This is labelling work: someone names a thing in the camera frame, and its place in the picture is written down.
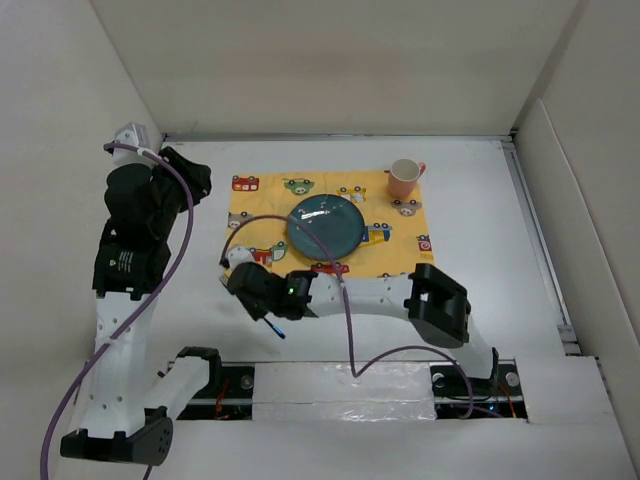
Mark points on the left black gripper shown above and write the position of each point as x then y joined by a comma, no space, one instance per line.
195,174

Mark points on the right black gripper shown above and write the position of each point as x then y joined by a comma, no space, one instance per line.
255,310

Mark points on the blue metal fork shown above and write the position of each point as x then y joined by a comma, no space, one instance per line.
223,278

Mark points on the teal ceramic plate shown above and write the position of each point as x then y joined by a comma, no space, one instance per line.
334,220

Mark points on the yellow cartoon vehicle cloth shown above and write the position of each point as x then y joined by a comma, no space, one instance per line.
395,237

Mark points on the pink ceramic mug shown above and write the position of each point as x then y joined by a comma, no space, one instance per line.
403,177

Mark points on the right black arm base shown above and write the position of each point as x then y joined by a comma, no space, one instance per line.
501,397

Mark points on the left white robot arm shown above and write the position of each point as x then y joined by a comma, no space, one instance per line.
126,420

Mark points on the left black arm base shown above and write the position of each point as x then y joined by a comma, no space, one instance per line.
231,401

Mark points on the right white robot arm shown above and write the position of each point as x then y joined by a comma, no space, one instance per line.
432,302

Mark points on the white foam front block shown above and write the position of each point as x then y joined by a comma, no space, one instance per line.
326,391

